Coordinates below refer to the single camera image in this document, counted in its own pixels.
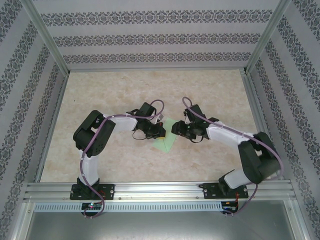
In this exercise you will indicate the aluminium mounting rail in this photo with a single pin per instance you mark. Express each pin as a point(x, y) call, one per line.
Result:
point(160, 190)

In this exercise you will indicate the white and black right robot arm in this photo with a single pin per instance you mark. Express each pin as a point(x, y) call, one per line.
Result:
point(257, 157)

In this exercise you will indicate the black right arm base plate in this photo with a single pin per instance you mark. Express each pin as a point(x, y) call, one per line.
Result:
point(211, 191)

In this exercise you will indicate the light green paper sheet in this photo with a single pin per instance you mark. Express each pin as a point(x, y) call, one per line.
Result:
point(168, 143)

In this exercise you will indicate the aluminium side floor rail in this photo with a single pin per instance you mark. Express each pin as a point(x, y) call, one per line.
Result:
point(53, 120)
point(258, 105)

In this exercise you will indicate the aluminium frame post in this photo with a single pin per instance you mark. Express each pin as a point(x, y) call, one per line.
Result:
point(268, 37)
point(47, 40)

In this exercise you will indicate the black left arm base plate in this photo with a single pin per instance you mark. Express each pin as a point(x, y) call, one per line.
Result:
point(107, 192)

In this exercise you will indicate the grey metal shelf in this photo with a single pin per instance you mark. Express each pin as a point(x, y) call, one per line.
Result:
point(160, 225)

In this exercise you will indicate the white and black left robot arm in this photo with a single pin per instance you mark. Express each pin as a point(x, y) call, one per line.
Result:
point(95, 135)

